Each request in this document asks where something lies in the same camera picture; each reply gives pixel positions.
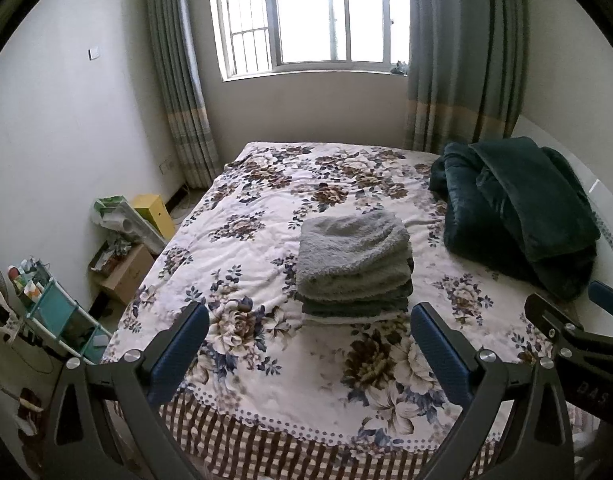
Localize long white and green box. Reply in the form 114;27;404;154
92;195;168;256

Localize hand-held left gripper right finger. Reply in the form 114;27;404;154
411;301;575;480

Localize teal shelf rack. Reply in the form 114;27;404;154
15;266;113;367

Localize dark green blanket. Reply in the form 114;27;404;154
429;136;602;302

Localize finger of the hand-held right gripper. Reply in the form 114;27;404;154
589;280;613;322
524;293;613;358

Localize yellow box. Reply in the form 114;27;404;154
131;194;176;241

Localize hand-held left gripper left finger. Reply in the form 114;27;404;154
40;301;210;480

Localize window with white frame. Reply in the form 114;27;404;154
206;0;412;81

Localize brown checkered bed sheet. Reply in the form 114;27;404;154
111;389;593;480

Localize grey fleece blanket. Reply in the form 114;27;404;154
293;209;415;327

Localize bed with floral cover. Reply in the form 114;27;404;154
101;141;595;453

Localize grey striped curtain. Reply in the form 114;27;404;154
145;0;221;190
403;0;530;154

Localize brown cardboard box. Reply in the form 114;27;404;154
88;242;155;306

